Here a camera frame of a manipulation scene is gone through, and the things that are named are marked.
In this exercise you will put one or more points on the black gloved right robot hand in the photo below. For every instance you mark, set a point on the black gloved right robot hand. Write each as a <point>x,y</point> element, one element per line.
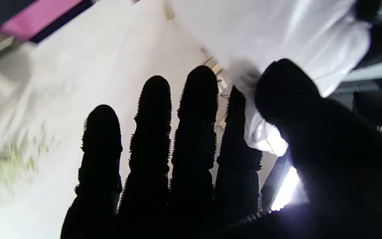
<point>327,172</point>

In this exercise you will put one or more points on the translucent white glove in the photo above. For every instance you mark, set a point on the translucent white glove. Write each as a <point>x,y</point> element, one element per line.
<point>293,33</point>

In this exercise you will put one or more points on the bright studio light panel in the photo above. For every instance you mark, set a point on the bright studio light panel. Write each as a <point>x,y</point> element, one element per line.
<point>285,189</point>

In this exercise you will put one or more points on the printed kitchen scene backdrop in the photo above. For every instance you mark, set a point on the printed kitchen scene backdrop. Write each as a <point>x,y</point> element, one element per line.
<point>78,83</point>

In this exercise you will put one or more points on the black box with pink inside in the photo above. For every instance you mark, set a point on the black box with pink inside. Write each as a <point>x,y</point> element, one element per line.
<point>41,16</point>

